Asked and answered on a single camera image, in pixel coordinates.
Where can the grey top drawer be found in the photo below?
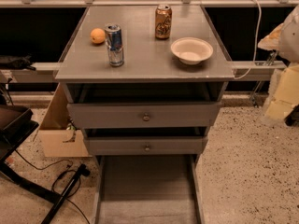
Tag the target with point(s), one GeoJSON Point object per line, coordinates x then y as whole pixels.
{"type": "Point", "coordinates": [143, 105]}

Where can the grey drawer cabinet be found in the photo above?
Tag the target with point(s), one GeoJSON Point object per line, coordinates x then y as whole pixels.
{"type": "Point", "coordinates": [146, 58]}

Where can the grey middle drawer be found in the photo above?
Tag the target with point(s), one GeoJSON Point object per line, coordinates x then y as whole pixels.
{"type": "Point", "coordinates": [146, 141]}

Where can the cardboard box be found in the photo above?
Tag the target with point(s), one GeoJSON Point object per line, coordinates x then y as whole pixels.
{"type": "Point", "coordinates": [59, 137]}

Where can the blue silver energy drink can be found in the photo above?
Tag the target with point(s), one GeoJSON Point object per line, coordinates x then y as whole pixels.
{"type": "Point", "coordinates": [114, 44]}

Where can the aluminium frame rail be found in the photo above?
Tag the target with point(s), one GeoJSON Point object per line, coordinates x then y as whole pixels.
{"type": "Point", "coordinates": [46, 72]}

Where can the orange fruit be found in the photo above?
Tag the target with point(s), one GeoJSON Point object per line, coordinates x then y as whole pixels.
{"type": "Point", "coordinates": [98, 36]}

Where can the white paper bowl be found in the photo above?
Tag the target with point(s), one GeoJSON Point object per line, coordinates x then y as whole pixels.
{"type": "Point", "coordinates": [191, 50]}

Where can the black bag on rail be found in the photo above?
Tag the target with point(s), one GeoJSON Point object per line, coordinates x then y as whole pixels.
{"type": "Point", "coordinates": [15, 63]}

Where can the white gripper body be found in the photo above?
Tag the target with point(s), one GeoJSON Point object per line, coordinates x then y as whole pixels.
{"type": "Point", "coordinates": [291, 37]}

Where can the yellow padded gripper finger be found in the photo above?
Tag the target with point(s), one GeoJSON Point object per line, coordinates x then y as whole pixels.
{"type": "Point", "coordinates": [271, 41]}

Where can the grey bottom drawer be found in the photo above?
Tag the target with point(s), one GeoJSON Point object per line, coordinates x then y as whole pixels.
{"type": "Point", "coordinates": [158, 189]}

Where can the grey drawer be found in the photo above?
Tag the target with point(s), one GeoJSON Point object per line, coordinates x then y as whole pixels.
{"type": "Point", "coordinates": [146, 141]}
{"type": "Point", "coordinates": [158, 189]}
{"type": "Point", "coordinates": [143, 105]}

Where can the gold soda can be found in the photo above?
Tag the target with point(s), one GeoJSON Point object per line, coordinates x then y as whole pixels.
{"type": "Point", "coordinates": [163, 21]}

